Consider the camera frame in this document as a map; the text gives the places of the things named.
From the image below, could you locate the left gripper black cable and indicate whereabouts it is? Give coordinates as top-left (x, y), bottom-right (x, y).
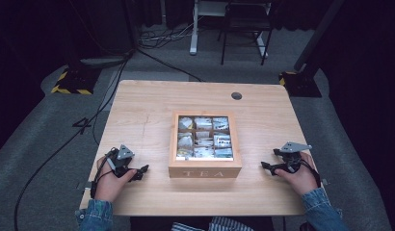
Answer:
top-left (90, 147), bottom-right (118, 199)

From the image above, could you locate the person's left hand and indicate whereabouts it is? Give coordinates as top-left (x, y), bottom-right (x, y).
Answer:
top-left (94, 156), bottom-right (138, 203)

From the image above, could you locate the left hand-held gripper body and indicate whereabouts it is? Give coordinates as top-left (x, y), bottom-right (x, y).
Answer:
top-left (105, 143), bottom-right (136, 178)

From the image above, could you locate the long black floor cable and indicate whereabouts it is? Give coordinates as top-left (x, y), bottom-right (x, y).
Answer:
top-left (13, 51), bottom-right (134, 231)

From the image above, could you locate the bundle of floor cables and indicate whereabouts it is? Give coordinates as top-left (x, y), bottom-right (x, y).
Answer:
top-left (138, 22), bottom-right (195, 50)

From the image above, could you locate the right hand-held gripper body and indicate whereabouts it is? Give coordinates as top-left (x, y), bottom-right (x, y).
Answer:
top-left (273, 141), bottom-right (313, 174)

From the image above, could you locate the white desk frame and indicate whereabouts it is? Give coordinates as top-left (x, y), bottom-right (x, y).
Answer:
top-left (189, 0), bottom-right (271, 60)

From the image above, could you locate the black metal chair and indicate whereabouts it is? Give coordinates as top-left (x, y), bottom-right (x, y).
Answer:
top-left (217, 0), bottom-right (275, 66)

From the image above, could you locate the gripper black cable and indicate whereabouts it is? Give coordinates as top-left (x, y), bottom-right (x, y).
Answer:
top-left (300, 159), bottom-right (322, 189)
top-left (90, 147), bottom-right (118, 199)

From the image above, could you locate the dark slanted stand pole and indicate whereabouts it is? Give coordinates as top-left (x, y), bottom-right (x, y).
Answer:
top-left (293, 0), bottom-right (347, 73)

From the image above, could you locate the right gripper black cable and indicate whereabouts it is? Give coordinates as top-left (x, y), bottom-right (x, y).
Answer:
top-left (300, 159), bottom-right (322, 189)

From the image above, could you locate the wooden tea box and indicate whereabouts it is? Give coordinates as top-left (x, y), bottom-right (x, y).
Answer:
top-left (168, 110), bottom-right (243, 179)

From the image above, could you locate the person's striped clothing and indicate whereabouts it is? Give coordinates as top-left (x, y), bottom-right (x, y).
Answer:
top-left (171, 216), bottom-right (255, 231)

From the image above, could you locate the assorted tea bags group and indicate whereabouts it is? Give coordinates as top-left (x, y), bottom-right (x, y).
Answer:
top-left (176, 115), bottom-right (234, 160)

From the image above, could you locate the person's right hand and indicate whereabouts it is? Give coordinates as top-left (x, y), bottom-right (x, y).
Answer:
top-left (275, 151), bottom-right (320, 197)

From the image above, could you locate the black yellow striped stand base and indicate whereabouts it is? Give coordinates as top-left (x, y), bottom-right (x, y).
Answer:
top-left (50, 64), bottom-right (102, 96)
top-left (278, 70), bottom-right (323, 98)

